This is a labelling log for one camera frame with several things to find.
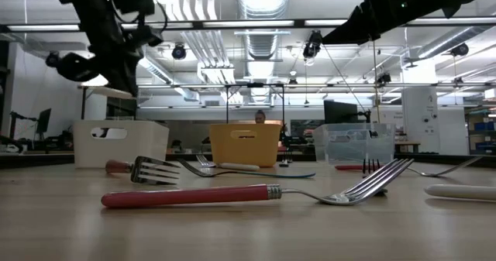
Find black light bar beam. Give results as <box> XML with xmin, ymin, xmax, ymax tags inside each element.
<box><xmin>0</xmin><ymin>17</ymin><xmax>496</xmax><ymax>33</ymax></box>

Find black bench equipment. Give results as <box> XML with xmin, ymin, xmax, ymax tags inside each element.
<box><xmin>0</xmin><ymin>132</ymin><xmax>74</xmax><ymax>156</ymax></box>

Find white ceiling pipes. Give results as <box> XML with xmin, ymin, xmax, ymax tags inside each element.
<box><xmin>166</xmin><ymin>0</ymin><xmax>237</xmax><ymax>86</ymax></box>

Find white plastic bin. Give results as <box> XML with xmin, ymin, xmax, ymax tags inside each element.
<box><xmin>73</xmin><ymin>119</ymin><xmax>171</xmax><ymax>169</ymax></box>

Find yellow plastic bin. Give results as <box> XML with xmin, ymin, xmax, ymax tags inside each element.
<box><xmin>208</xmin><ymin>123</ymin><xmax>283</xmax><ymax>168</ymax></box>

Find red handled fork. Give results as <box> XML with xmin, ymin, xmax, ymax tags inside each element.
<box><xmin>100</xmin><ymin>158</ymin><xmax>415</xmax><ymax>210</ymax></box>
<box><xmin>335</xmin><ymin>155</ymin><xmax>484</xmax><ymax>178</ymax></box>
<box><xmin>104</xmin><ymin>155</ymin><xmax>182</xmax><ymax>187</ymax></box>

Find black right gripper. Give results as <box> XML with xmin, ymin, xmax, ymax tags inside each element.
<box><xmin>321</xmin><ymin>0</ymin><xmax>496</xmax><ymax>46</ymax></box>

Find black aluminium table frame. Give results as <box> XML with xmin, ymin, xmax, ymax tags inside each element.
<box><xmin>0</xmin><ymin>152</ymin><xmax>496</xmax><ymax>165</ymax></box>

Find shelf with blue bins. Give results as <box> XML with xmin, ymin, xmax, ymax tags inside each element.
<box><xmin>463</xmin><ymin>105</ymin><xmax>496</xmax><ymax>156</ymax></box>

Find silver ventilation duct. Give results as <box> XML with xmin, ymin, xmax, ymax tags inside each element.
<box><xmin>236</xmin><ymin>0</ymin><xmax>291</xmax><ymax>60</ymax></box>

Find white pillar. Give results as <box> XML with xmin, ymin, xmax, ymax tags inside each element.
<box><xmin>401</xmin><ymin>86</ymin><xmax>441</xmax><ymax>154</ymax></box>

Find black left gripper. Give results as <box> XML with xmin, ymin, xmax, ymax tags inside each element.
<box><xmin>57</xmin><ymin>3</ymin><xmax>164</xmax><ymax>98</ymax></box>

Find clear plastic bin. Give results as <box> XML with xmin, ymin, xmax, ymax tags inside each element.
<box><xmin>312</xmin><ymin>122</ymin><xmax>397</xmax><ymax>165</ymax></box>

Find black computer monitor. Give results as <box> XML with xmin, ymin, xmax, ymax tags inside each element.
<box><xmin>36</xmin><ymin>108</ymin><xmax>53</xmax><ymax>136</ymax></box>
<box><xmin>323</xmin><ymin>99</ymin><xmax>371</xmax><ymax>125</ymax></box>

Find black metal workbench frame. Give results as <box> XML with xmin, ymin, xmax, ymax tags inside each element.
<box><xmin>79</xmin><ymin>82</ymin><xmax>288</xmax><ymax>126</ymax></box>

